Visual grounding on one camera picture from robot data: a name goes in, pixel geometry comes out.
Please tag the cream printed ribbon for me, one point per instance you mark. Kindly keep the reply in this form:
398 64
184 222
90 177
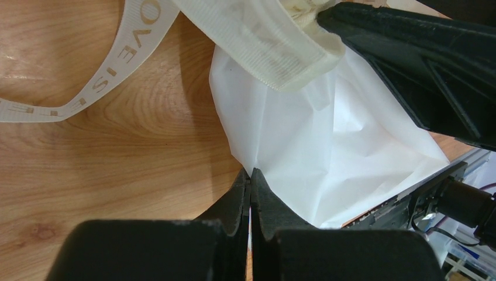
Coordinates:
60 57

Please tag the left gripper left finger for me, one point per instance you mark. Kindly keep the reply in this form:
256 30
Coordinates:
213 246

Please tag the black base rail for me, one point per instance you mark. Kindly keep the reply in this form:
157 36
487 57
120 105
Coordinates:
444 193

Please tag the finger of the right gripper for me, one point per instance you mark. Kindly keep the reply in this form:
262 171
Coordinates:
441 69

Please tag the white wrapping paper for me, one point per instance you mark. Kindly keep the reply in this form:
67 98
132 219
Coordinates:
332 150

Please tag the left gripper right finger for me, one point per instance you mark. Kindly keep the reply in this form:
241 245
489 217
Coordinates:
286 247

